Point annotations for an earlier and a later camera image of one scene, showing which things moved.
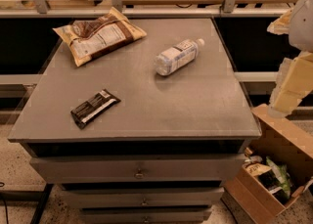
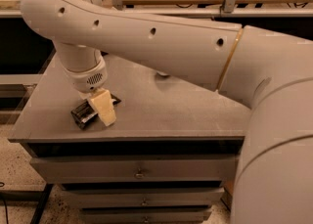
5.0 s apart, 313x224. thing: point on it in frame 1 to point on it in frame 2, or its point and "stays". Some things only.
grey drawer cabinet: (148, 133) stays
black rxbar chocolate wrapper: (83, 112) stays
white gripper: (302, 27) to (87, 79)
